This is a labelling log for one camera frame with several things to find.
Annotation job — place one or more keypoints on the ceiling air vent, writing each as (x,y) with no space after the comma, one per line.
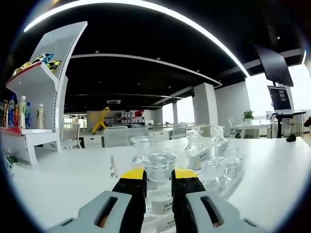
(113,101)

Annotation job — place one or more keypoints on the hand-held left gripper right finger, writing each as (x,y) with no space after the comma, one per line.
(185,199)

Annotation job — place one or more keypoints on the curved ceiling light strip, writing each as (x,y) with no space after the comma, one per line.
(34,23)

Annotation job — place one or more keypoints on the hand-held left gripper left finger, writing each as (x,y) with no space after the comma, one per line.
(128,199)

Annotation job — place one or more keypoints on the blue snack bag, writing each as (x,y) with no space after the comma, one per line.
(46,57)

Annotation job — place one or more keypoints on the white display shelf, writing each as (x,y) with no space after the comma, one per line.
(56,41)

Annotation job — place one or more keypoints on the dark green small device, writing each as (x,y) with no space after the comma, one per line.
(10,161)

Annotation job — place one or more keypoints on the yellow frame structure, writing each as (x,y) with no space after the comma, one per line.
(102,119)

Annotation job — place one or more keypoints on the white green drink bottle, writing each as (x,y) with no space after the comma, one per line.
(22,112)

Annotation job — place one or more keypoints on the storage shelves with boxes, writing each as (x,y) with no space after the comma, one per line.
(131,117)

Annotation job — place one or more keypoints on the clear acrylic reagent rack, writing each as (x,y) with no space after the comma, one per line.
(158,224)

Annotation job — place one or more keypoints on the grey desk partition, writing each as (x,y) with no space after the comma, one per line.
(121,138)

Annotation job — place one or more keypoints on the white beige drink bottle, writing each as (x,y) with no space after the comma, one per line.
(40,117)

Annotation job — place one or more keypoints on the yellow green snack bag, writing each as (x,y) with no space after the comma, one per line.
(18,72)

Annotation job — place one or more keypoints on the black yellow snack bag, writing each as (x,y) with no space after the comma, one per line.
(54,66)

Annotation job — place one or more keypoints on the potted green plant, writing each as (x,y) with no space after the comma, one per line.
(248,115)

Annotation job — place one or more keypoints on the small blue drink bottle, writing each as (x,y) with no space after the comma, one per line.
(28,116)

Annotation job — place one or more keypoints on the dark text monitor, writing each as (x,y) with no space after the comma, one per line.
(274,65)

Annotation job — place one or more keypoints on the black computer mouse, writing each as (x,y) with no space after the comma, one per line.
(291,138)

